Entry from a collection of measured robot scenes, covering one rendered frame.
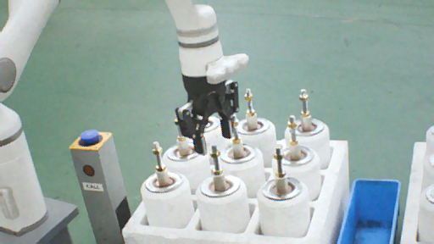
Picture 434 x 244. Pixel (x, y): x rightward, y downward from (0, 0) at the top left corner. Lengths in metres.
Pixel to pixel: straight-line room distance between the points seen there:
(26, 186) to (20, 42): 0.24
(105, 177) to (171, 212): 0.17
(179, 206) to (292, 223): 0.22
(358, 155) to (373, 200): 0.32
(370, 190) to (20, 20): 0.84
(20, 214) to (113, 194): 0.32
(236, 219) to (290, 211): 0.11
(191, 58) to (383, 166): 0.79
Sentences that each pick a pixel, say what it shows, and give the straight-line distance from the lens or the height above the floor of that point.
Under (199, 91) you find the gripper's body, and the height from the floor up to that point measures 0.47.
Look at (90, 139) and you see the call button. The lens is 1.36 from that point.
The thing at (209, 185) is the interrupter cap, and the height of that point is 0.25.
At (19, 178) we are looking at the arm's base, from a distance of 1.12.
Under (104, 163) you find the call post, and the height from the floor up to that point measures 0.27.
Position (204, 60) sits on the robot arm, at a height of 0.52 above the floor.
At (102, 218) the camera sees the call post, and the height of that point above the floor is 0.14.
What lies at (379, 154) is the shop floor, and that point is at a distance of 1.81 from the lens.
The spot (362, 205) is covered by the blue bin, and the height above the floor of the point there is 0.05.
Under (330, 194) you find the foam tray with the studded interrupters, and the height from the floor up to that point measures 0.18.
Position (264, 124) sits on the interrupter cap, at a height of 0.25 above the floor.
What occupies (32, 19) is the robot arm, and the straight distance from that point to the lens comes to 1.11.
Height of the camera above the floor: 0.92
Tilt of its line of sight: 27 degrees down
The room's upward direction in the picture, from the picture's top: 9 degrees counter-clockwise
